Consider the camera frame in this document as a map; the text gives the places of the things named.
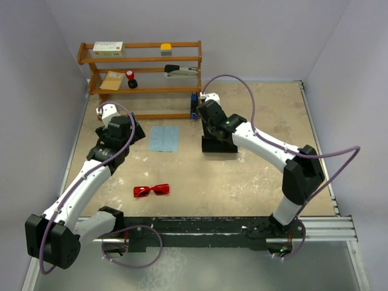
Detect black glasses case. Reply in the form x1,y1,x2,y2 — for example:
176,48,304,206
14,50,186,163
201,136,238,153

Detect blue cleaning cloth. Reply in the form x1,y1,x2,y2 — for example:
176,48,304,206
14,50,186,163
148,126,179,152

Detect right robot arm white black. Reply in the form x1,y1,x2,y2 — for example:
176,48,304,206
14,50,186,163
198,99,325,237

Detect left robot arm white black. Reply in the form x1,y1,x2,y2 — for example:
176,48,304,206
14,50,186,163
25,113,145,275

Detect red sunglasses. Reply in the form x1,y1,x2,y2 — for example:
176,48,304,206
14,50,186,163
133,184,170,198

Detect blue black stapler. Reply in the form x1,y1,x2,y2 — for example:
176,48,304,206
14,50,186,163
190,92,199,119

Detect brown spiral notebook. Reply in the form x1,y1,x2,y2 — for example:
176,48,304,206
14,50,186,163
99,71,124,91

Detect red black stamp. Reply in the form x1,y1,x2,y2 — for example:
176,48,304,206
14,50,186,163
125,70,138,89

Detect wooden three-tier shelf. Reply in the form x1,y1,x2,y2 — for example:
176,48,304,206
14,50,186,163
77,41,202,119

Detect black white stapler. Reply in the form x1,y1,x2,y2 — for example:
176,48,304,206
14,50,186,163
164,64,198,79

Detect white green box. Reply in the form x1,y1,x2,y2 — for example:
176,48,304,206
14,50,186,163
92,42,124,58

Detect yellow grey eraser block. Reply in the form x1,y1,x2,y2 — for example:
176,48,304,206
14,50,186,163
160,43,172,56

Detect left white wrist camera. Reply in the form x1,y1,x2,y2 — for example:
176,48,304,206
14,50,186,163
96,104,121,127

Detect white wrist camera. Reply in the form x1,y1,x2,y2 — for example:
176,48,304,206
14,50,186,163
199,92,220,105
96,104,121,127

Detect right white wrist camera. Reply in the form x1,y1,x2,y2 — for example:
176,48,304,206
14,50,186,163
199,92,220,105

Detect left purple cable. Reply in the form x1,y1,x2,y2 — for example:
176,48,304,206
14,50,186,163
38,101,164,269

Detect purple cable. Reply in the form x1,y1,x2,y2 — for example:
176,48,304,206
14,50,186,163
201,74,361,261
38,101,164,269

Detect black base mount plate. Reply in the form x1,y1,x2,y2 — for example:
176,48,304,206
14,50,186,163
99,205,306,254

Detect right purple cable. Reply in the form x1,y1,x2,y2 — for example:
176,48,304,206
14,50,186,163
201,74,361,261

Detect aluminium frame rail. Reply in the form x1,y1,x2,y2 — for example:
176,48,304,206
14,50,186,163
299,81,357,241

